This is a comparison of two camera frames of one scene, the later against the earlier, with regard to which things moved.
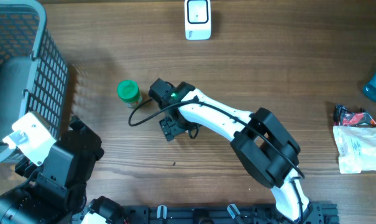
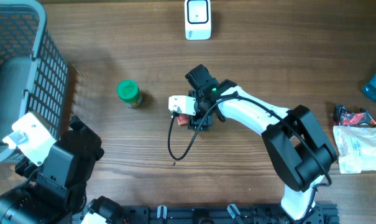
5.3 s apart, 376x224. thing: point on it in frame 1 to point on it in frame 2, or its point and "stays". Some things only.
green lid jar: x=128 y=91 stays
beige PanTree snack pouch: x=361 y=149 stays
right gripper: x=171 y=127 to x=201 y=122
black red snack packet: x=342 y=117 stays
